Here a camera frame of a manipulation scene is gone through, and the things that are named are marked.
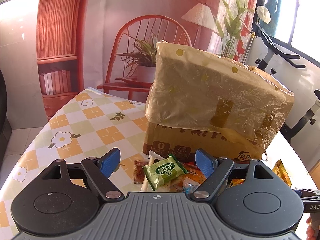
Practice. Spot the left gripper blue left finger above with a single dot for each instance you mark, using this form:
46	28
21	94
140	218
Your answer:
98	171

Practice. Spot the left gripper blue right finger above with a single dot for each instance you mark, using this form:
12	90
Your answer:
216	172

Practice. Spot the orange cake bar packet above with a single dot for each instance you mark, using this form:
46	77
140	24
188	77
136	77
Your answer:
194	177

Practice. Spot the green small snack packet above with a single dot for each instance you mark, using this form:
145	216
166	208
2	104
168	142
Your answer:
165	171

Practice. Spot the clear red-brown snack packet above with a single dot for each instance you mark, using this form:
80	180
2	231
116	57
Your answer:
138	172

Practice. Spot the gold foil snack packet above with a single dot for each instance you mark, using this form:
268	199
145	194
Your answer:
281	172

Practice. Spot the person's right hand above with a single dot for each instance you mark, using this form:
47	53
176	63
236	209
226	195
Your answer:
311	231

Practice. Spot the checkered floral tablecloth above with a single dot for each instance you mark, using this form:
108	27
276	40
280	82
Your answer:
90	125

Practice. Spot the cardboard box with plastic liner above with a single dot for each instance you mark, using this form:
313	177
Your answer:
201	100

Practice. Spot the front-load washing machine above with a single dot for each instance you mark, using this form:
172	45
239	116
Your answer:
5	127

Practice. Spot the printed room backdrop cloth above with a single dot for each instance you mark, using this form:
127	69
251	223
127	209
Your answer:
111	44

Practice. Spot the white cap on bike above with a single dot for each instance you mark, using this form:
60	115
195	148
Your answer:
263	14

